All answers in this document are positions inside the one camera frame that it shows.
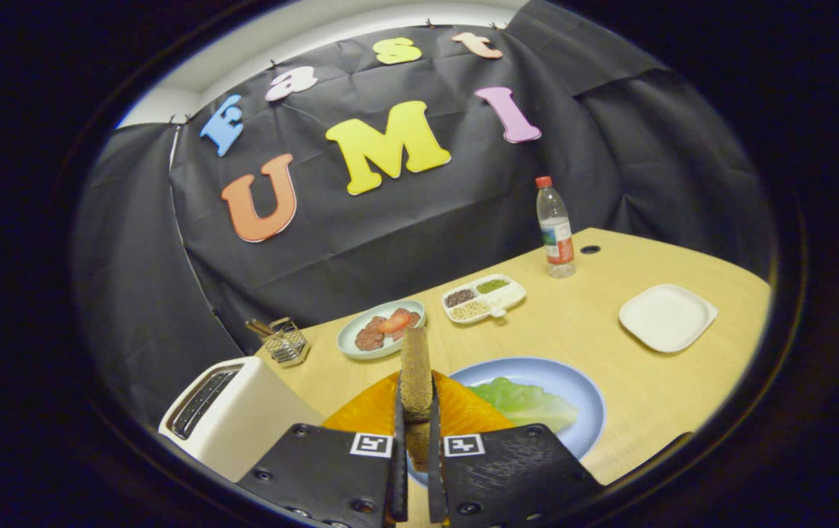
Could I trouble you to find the white divided condiment tray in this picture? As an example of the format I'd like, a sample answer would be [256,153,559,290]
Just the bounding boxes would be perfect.
[441,274,527,326]

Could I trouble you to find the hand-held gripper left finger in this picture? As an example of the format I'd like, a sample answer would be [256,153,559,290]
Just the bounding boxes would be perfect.
[236,370,409,528]

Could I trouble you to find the blue round plate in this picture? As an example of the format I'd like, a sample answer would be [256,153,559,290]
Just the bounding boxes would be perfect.
[406,357,606,488]

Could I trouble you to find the black backdrop cloth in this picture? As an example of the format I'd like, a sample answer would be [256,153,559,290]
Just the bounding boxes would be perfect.
[71,0,776,433]

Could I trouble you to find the white square plate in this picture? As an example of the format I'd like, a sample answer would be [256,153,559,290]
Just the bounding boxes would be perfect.
[618,284,719,353]

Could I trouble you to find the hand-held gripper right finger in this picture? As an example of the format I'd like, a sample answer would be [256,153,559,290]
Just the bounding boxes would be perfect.
[427,370,605,528]

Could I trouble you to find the green lettuce leaf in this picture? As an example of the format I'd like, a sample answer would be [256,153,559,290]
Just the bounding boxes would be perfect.
[469,377,579,433]

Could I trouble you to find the brown bread slice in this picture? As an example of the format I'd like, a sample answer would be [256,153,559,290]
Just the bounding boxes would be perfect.
[399,326,435,474]

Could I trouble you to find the pale green round plate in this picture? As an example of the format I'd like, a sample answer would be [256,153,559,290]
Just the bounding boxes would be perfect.
[337,299,427,360]

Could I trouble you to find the clear red-capped water bottle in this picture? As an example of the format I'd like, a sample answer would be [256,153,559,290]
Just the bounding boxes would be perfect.
[535,176,576,279]

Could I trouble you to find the white toaster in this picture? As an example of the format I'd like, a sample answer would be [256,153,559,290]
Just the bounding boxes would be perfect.
[158,356,325,483]

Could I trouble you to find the metal wire basket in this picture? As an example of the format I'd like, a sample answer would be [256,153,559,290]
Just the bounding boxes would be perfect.
[246,317,311,367]

